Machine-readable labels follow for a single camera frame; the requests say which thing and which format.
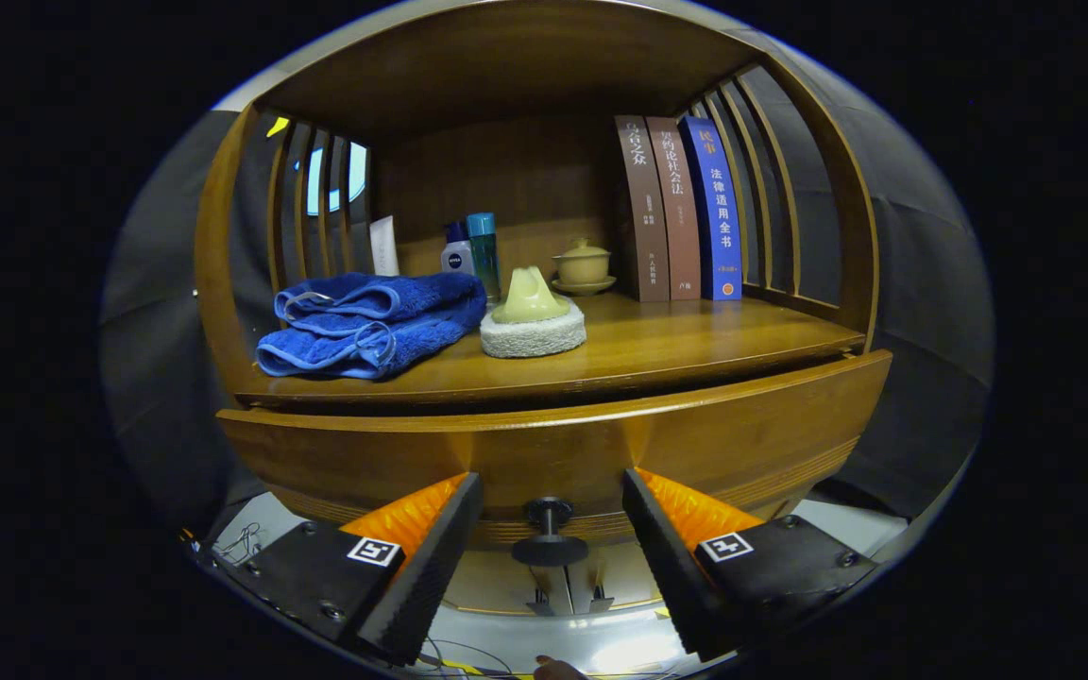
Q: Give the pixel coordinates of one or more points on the wooden cabinet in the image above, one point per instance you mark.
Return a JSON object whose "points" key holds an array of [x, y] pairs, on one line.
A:
{"points": [[506, 66]]}

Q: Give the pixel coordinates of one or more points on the reddish brown book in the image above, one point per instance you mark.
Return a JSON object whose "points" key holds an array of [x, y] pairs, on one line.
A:
{"points": [[676, 208]]}

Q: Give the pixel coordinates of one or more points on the wooden cabinet door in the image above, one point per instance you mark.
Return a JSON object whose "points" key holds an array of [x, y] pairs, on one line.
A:
{"points": [[501, 584], [624, 578]]}

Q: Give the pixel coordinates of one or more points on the teal bottle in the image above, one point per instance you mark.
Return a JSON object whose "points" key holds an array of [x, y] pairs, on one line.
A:
{"points": [[484, 255]]}

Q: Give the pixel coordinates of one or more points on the blue towel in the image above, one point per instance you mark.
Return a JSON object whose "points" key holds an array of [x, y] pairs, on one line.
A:
{"points": [[365, 321]]}

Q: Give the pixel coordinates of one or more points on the wooden countertop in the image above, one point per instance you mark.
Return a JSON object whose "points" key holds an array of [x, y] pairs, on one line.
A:
{"points": [[695, 340]]}

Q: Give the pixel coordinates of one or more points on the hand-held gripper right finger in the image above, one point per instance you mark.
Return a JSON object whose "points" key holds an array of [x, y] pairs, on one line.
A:
{"points": [[671, 567]]}

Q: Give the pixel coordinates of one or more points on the blue book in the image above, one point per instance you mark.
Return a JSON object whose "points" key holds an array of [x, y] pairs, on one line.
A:
{"points": [[716, 208]]}

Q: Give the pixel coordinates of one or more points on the black drawer knob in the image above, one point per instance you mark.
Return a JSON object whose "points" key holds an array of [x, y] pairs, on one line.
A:
{"points": [[549, 548]]}

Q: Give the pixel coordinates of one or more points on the white tube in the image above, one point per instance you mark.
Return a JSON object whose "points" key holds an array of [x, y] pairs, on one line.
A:
{"points": [[384, 247]]}

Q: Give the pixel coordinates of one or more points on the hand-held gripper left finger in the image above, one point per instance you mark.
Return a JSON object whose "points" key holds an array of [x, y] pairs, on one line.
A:
{"points": [[426, 586]]}

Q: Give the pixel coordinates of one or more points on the dark brown book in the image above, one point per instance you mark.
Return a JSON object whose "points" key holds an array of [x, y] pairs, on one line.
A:
{"points": [[643, 208]]}

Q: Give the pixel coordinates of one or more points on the white bottle with blue cap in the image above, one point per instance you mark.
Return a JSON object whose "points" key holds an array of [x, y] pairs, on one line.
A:
{"points": [[457, 255]]}

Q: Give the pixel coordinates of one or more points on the beige lidded tea cup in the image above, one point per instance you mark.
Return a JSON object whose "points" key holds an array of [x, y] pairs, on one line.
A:
{"points": [[584, 267]]}

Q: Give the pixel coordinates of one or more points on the wooden drawer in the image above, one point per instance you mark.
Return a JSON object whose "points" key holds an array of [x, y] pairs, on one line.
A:
{"points": [[553, 453]]}

